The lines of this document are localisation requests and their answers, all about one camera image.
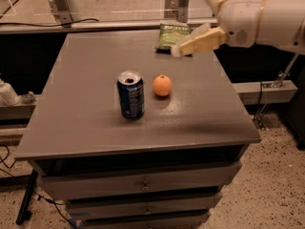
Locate green chip bag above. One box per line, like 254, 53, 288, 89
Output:
155, 23, 193, 53

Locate bottom grey drawer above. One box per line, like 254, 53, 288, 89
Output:
84, 210, 210, 229

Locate black floor cable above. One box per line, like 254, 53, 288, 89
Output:
0, 144, 77, 229

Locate orange fruit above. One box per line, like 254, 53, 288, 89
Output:
152, 74, 172, 96

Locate grey side ledge left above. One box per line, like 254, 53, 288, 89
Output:
0, 94, 37, 120

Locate grey metal rail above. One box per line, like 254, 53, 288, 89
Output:
0, 16, 220, 35

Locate centre metal frame post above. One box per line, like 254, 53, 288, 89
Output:
164, 0, 190, 23

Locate black cable on rail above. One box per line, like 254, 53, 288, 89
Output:
0, 17, 100, 28

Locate grey side ledge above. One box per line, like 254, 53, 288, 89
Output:
0, 94, 37, 120
234, 80, 297, 105

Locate metal frame post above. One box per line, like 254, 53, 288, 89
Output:
164, 0, 190, 23
48, 0, 81, 24

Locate top grey drawer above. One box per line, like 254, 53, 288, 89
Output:
38, 161, 241, 200

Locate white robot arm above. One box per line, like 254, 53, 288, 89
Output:
171, 0, 305, 57

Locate grey drawer cabinet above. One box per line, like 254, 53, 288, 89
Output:
12, 27, 262, 229

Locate left metal frame post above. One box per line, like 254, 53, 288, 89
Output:
48, 0, 81, 24

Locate white pipe fitting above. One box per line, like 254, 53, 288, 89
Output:
0, 78, 20, 106

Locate blue pepsi can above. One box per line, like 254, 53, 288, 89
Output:
116, 70, 144, 119

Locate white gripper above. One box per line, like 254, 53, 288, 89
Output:
171, 0, 264, 57

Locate grey side ledge right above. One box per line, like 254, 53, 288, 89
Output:
234, 80, 297, 105

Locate grey drawer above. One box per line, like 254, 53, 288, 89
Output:
38, 161, 241, 200
67, 193, 222, 219
84, 210, 210, 229

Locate black metal leg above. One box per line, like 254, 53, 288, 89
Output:
16, 170, 37, 225

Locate middle grey drawer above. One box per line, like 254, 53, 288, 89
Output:
67, 193, 222, 219

